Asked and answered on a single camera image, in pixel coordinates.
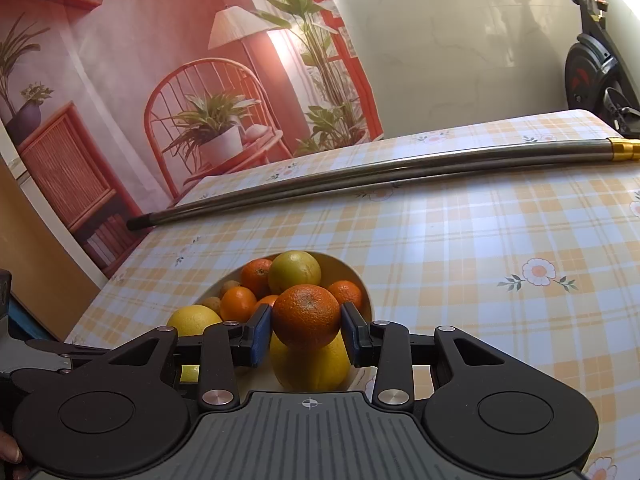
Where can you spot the large yellow lemon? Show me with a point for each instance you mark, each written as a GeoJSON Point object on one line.
{"type": "Point", "coordinates": [310, 370]}

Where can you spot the small orange tangerine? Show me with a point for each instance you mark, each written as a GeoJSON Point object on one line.
{"type": "Point", "coordinates": [265, 301]}

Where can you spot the yellow checked floral tablecloth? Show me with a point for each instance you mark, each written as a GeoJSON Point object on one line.
{"type": "Point", "coordinates": [475, 260]}

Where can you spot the brown kiwi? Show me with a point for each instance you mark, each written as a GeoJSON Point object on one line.
{"type": "Point", "coordinates": [210, 304]}
{"type": "Point", "coordinates": [230, 286]}

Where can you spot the large orange tangerine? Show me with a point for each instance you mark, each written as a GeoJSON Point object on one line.
{"type": "Point", "coordinates": [306, 317]}

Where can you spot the black exercise bike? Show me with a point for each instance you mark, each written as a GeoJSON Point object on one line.
{"type": "Point", "coordinates": [585, 75]}

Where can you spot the person's left hand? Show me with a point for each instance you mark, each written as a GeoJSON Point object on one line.
{"type": "Point", "coordinates": [9, 449]}

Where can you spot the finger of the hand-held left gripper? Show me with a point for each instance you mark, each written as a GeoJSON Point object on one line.
{"type": "Point", "coordinates": [70, 350]}

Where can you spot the brown wooden panel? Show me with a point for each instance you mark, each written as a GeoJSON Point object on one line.
{"type": "Point", "coordinates": [45, 260]}

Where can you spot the printed backdrop cloth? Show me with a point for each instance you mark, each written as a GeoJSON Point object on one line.
{"type": "Point", "coordinates": [125, 60]}

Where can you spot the cream round bowl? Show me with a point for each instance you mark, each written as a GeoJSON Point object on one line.
{"type": "Point", "coordinates": [336, 266]}

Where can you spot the yellow-green citrus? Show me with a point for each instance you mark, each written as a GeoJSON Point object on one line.
{"type": "Point", "coordinates": [294, 271]}

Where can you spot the long metal pole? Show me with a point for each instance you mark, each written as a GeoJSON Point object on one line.
{"type": "Point", "coordinates": [400, 170]}

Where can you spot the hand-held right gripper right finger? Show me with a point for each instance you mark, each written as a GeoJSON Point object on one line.
{"type": "Point", "coordinates": [352, 335]}

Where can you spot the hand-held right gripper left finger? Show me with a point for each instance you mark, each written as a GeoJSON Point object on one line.
{"type": "Point", "coordinates": [261, 335]}

